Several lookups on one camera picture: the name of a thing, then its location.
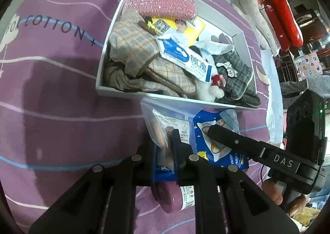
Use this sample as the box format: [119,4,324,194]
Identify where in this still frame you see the white plush dog toy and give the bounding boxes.
[190,46,226,103]

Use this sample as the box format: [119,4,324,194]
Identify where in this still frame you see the blue cartoon packet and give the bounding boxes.
[193,109,249,170]

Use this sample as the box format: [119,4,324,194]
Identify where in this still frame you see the colourful patterned box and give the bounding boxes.
[294,52,323,81]

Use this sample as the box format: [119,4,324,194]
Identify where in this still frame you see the clear bag of socks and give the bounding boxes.
[140,98,201,171]

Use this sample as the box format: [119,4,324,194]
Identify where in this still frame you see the dark green plaid cloth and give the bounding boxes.
[212,50,261,108]

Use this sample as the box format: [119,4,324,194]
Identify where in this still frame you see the blue white bandage packet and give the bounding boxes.
[156,37,212,83]

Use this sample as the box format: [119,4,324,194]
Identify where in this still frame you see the person's right hand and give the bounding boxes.
[262,178,309,217]

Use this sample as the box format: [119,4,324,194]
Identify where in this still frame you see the beige plaid cloth bag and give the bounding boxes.
[104,9,197,98]

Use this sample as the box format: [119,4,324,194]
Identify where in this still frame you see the yellow and blue packet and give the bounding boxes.
[151,17,205,47]

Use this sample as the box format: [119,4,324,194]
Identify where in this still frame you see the clear plastic wrap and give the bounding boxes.
[261,49,284,148]

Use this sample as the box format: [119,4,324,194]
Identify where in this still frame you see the white cardboard box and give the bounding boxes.
[96,0,257,109]

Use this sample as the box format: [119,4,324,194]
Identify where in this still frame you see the folded white quilt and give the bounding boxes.
[231,0,280,56]

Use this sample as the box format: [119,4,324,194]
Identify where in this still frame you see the pink glitter pouch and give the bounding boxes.
[122,0,197,20]

